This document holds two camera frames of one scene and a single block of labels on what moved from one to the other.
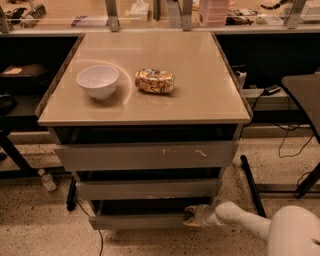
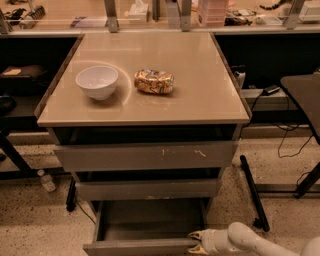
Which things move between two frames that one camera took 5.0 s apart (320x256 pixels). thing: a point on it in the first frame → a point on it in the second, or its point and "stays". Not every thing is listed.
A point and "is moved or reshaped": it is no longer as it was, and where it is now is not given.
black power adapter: (271, 89) stays
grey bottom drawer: (139, 222) is moved or reshaped
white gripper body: (200, 214) → (208, 241)
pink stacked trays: (213, 13) stays
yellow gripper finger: (191, 222) → (197, 250)
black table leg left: (71, 201) stays
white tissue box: (139, 11) stays
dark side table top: (305, 90) stays
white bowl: (99, 80) stays
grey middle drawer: (148, 188) stays
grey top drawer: (148, 156) stays
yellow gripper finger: (192, 207) → (198, 234)
